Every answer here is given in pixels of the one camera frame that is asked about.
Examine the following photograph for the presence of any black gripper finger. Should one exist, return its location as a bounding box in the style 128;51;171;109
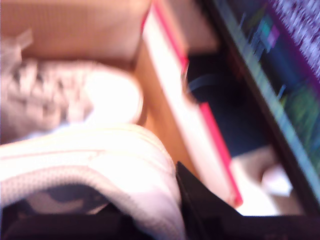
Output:
176;161;251;240
4;207;141;240

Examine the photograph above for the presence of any white leather sneaker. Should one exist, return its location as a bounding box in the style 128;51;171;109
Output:
0;123;186;240
0;27;146;141

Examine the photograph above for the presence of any red shoebox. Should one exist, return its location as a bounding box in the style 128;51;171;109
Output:
0;0;245;208

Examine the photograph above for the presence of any large black computer monitor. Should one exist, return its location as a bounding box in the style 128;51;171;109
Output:
202;0;320;216

